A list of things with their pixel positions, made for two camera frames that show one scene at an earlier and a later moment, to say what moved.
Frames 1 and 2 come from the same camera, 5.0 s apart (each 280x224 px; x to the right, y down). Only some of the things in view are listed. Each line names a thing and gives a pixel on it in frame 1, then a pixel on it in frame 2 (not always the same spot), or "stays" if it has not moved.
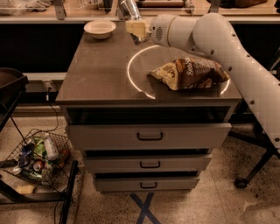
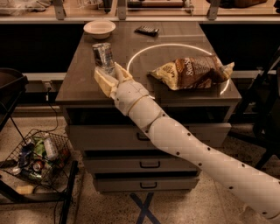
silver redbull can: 129,10 -> 102,56
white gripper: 157,31 -> 129,94
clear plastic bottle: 51,150 stays
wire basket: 42,157 stays
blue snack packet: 26,155 stays
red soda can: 38,164 stays
